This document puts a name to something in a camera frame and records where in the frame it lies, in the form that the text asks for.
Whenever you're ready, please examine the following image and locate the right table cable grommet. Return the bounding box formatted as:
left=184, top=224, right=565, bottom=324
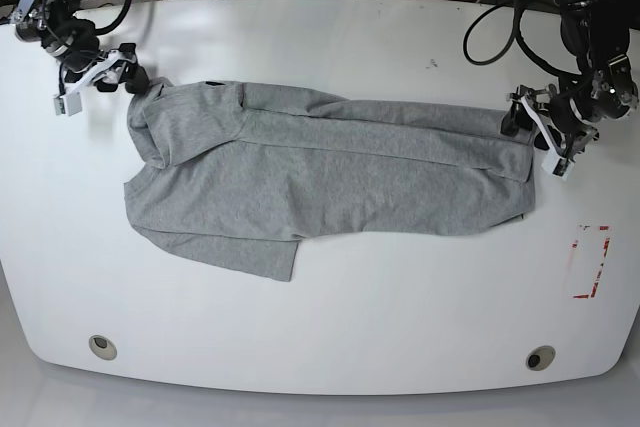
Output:
left=525, top=345, right=556, bottom=372

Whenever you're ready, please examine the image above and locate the left table cable grommet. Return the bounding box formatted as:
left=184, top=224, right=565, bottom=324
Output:
left=89, top=335, right=117, bottom=361

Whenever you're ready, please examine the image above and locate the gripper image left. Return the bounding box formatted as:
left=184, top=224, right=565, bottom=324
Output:
left=52, top=41, right=150, bottom=95

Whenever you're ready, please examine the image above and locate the table cable grommet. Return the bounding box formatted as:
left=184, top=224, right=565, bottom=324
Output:
left=89, top=335, right=117, bottom=361
left=525, top=345, right=556, bottom=372

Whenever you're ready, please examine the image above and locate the red tape rectangle marking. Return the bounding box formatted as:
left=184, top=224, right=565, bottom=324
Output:
left=566, top=225, right=611, bottom=299

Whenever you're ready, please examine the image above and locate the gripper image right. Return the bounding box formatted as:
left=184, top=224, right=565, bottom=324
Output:
left=500, top=84, right=599, bottom=162

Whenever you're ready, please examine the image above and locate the grey T-shirt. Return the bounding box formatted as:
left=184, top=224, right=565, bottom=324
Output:
left=124, top=80, right=535, bottom=282

